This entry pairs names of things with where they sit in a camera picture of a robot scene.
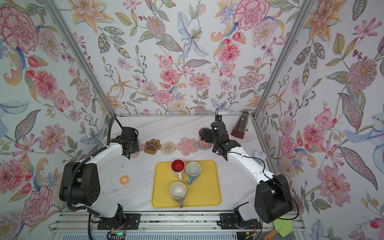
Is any pale pink flower coaster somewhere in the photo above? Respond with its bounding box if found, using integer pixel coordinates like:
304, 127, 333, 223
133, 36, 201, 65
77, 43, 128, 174
131, 139, 145, 158

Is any pink mug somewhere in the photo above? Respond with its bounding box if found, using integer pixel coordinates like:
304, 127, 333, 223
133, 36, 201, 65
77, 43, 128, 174
198, 128, 213, 151

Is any cork paw print coaster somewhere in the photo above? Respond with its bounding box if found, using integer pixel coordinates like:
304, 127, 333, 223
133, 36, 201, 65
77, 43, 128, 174
144, 139, 162, 155

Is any white embroidered round coaster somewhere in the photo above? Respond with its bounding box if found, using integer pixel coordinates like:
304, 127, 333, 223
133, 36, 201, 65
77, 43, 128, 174
161, 141, 177, 155

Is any white mug blue handle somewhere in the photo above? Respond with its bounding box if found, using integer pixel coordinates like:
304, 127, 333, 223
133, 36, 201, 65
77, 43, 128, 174
186, 162, 202, 185

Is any red interior white mug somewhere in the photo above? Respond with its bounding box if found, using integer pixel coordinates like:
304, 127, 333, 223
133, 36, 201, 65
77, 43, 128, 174
171, 159, 186, 182

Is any white mug purple handle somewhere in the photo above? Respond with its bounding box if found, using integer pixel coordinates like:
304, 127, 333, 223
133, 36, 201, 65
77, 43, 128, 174
170, 182, 187, 209

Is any white mug light-blue handle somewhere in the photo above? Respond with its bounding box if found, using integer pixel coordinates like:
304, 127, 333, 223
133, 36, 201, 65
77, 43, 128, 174
103, 135, 116, 146

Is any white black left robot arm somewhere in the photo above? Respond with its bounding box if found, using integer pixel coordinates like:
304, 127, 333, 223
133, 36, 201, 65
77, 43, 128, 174
59, 120, 140, 229

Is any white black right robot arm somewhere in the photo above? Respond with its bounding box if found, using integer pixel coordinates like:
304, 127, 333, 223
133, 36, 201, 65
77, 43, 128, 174
199, 114, 299, 224

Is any brown wooden metronome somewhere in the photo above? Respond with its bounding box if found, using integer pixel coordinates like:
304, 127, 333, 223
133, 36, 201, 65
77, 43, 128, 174
231, 111, 249, 139

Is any small orange ball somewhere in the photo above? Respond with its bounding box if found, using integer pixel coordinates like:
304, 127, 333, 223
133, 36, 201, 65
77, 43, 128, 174
120, 176, 130, 186

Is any white ceramic lidded jar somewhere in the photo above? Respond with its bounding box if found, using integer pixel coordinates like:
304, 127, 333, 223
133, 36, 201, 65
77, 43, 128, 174
254, 150, 267, 161

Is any yellow tray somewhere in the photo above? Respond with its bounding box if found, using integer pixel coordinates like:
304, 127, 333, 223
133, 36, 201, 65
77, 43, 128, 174
152, 160, 222, 209

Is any green silicone spatula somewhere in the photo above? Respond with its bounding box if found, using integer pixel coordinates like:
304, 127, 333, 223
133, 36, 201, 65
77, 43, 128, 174
263, 219, 293, 240

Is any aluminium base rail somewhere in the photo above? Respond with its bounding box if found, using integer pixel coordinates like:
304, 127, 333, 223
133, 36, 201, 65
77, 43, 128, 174
49, 211, 304, 233

